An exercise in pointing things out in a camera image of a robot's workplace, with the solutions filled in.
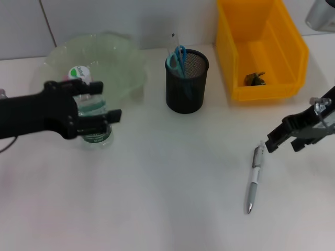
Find green plastic wrapper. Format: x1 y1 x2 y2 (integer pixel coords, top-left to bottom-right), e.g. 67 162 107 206
244 72 267 87

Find transparent plastic ruler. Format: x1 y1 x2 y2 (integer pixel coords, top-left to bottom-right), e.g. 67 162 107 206
166 32 188 79

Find clear bottle with green label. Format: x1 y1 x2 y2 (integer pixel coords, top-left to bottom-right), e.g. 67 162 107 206
67 65 114 152

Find green glass fruit plate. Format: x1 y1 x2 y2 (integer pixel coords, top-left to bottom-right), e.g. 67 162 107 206
28 31 149 116

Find blue scissors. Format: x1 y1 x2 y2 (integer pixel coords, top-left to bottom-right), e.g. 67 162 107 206
166 44 195 100

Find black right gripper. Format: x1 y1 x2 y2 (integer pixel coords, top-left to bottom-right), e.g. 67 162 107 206
266 84 335 154

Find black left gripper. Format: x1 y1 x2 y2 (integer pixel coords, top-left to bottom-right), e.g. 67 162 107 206
0 79 122 141

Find yellow plastic bin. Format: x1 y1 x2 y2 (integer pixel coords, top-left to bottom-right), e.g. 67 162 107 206
215 0 309 102

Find dark right arm cable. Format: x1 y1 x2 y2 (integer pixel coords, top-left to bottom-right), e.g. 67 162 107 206
309 96 332 132

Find grey ballpoint pen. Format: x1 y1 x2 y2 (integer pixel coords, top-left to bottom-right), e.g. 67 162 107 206
247 140 266 214

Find black mesh pen holder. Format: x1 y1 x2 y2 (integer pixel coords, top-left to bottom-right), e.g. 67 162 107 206
164 49 210 115

